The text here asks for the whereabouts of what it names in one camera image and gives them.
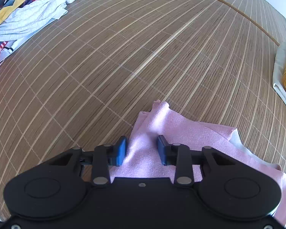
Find white folded cloth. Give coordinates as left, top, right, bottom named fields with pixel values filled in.
left=272, top=41, right=286, bottom=120

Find light grey garment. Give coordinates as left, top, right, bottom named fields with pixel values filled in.
left=0, top=0, right=87, bottom=79

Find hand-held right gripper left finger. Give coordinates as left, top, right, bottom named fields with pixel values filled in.
left=48, top=136, right=127, bottom=187

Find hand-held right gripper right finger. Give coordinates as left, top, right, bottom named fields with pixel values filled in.
left=157, top=135, right=237, bottom=187

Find pink sweater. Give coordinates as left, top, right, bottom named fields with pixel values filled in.
left=108, top=100, right=286, bottom=229

